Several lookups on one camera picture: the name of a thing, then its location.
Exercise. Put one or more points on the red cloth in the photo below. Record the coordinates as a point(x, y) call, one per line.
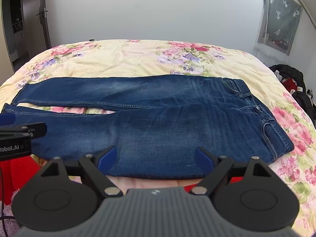
point(14, 175)

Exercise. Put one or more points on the blue denim pants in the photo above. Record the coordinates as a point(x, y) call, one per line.
point(160, 126)

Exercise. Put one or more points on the red garment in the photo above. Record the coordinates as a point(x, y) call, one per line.
point(290, 84)

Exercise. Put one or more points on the grey patterned window curtain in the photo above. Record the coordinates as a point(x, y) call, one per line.
point(281, 17)

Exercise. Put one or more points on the purple fuzzy clothing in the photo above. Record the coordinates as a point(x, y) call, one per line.
point(7, 228)

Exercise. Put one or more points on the floral yellow quilt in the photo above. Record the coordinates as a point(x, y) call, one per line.
point(128, 56)

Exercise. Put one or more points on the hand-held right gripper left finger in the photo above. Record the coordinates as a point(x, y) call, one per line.
point(108, 159)

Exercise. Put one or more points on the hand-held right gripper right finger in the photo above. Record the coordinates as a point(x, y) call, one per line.
point(203, 158)

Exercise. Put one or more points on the dark door frame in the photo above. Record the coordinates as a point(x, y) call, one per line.
point(5, 29)

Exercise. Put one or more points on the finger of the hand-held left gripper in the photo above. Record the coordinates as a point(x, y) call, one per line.
point(37, 129)
point(7, 119)

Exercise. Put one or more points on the pile of dark clothes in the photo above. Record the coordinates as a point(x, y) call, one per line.
point(300, 98)

